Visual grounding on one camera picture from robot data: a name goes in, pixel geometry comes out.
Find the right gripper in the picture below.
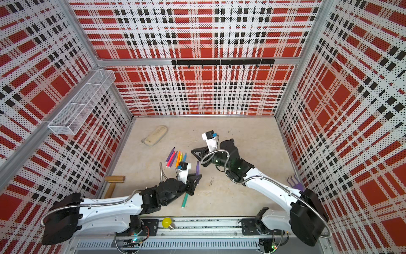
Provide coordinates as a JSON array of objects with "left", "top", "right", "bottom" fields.
[{"left": 192, "top": 144, "right": 233, "bottom": 169}]

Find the purple marker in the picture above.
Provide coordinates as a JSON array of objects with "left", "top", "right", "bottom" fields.
[
  {"left": 167, "top": 151, "right": 177, "bottom": 167},
  {"left": 196, "top": 161, "right": 200, "bottom": 175}
]

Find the green marker pen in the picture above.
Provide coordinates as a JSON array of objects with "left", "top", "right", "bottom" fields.
[{"left": 181, "top": 193, "right": 189, "bottom": 208}]

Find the orange marker pen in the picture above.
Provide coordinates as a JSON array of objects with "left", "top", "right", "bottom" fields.
[{"left": 175, "top": 151, "right": 181, "bottom": 168}]

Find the purple marker pen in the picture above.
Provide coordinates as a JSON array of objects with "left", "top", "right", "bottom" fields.
[{"left": 165, "top": 147, "right": 175, "bottom": 164}]

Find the pink marker pen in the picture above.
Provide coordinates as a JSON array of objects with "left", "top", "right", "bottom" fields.
[{"left": 168, "top": 151, "right": 178, "bottom": 168}]

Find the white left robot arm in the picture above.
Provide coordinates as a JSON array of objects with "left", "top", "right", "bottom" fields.
[{"left": 41, "top": 163, "right": 202, "bottom": 245}]

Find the yellow light bulb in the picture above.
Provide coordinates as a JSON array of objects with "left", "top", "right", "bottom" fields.
[{"left": 162, "top": 217, "right": 175, "bottom": 230}]

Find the wooden roller tool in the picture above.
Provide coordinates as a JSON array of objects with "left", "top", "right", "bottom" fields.
[{"left": 103, "top": 175, "right": 126, "bottom": 199}]

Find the purple pink toy rake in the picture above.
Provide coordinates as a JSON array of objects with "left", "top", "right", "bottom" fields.
[{"left": 287, "top": 174, "right": 306, "bottom": 192}]

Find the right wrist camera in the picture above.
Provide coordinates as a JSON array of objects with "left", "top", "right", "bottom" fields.
[{"left": 205, "top": 130, "right": 217, "bottom": 140}]

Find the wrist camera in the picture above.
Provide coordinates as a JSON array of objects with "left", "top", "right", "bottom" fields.
[
  {"left": 205, "top": 130, "right": 217, "bottom": 140},
  {"left": 178, "top": 162, "right": 188, "bottom": 171}
]

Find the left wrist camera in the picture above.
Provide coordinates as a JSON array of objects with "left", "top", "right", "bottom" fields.
[{"left": 178, "top": 162, "right": 188, "bottom": 171}]

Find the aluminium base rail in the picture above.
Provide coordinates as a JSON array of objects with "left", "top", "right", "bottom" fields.
[{"left": 72, "top": 216, "right": 327, "bottom": 251}]

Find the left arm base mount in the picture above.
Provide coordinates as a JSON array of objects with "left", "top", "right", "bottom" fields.
[{"left": 126, "top": 218, "right": 159, "bottom": 237}]

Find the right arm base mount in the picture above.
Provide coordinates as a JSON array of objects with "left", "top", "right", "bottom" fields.
[{"left": 241, "top": 219, "right": 281, "bottom": 236}]

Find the black hook rail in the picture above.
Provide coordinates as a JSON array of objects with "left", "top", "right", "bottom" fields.
[{"left": 171, "top": 59, "right": 276, "bottom": 67}]

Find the white wire mesh basket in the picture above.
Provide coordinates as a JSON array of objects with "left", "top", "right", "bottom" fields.
[{"left": 48, "top": 69, "right": 115, "bottom": 135}]

